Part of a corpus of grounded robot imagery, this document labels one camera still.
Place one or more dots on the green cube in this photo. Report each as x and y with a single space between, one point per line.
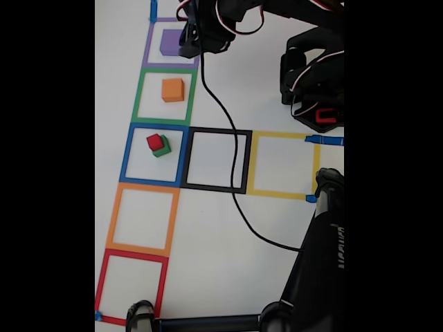
164 150

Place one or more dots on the black tripod stand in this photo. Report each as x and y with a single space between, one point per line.
311 276

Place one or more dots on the blue square frame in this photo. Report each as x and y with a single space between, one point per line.
125 155

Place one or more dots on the purple square frame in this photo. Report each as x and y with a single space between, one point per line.
147 45

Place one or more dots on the orange square block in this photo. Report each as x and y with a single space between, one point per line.
172 90

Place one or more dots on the long blue tape strip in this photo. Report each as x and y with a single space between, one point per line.
328 140

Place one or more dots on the small red cube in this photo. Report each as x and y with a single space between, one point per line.
154 141

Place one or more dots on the black square frame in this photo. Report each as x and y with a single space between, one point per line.
214 130

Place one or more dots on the small blue tape piece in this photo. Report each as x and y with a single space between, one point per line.
98 315
310 198

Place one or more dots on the yellow square frame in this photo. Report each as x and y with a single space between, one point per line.
277 134

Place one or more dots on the purple square block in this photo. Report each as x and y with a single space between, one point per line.
169 41

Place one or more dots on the green square frame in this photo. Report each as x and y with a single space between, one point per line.
136 100

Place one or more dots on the orange square frame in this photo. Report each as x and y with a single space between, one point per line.
112 221

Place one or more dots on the red square frame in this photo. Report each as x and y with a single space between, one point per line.
101 283

